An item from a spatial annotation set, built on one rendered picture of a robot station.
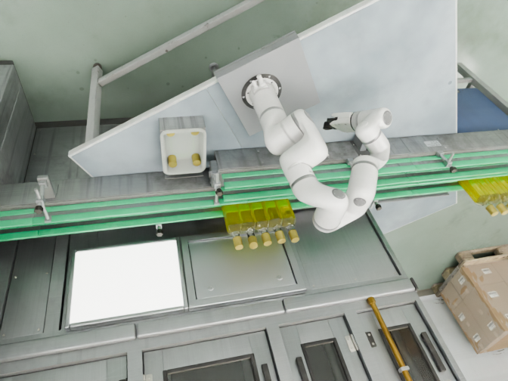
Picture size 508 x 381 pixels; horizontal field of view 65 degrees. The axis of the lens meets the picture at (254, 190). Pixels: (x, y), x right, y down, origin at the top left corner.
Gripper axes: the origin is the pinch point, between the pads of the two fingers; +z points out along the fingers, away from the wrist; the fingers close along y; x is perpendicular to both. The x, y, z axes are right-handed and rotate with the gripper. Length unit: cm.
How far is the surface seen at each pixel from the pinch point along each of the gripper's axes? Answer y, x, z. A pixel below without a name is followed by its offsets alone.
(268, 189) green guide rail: 6.8, 29.6, 20.0
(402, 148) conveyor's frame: -45.3, -5.6, -3.0
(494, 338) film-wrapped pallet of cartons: -370, 90, 81
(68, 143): 74, 26, 112
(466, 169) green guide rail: -80, -6, -15
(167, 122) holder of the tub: 55, 17, 28
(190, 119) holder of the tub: 48, 13, 25
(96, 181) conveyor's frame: 68, 45, 55
